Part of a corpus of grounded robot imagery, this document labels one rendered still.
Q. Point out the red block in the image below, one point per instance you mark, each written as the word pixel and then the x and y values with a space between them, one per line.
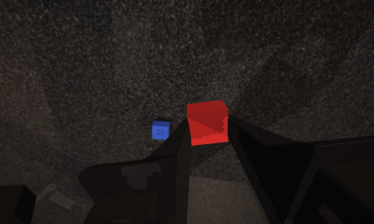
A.
pixel 208 122

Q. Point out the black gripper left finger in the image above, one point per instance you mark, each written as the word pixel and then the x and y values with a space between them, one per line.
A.
pixel 165 173

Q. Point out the blue block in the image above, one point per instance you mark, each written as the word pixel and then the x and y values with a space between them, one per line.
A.
pixel 160 130

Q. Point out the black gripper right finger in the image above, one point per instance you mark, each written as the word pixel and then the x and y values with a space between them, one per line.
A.
pixel 280 170

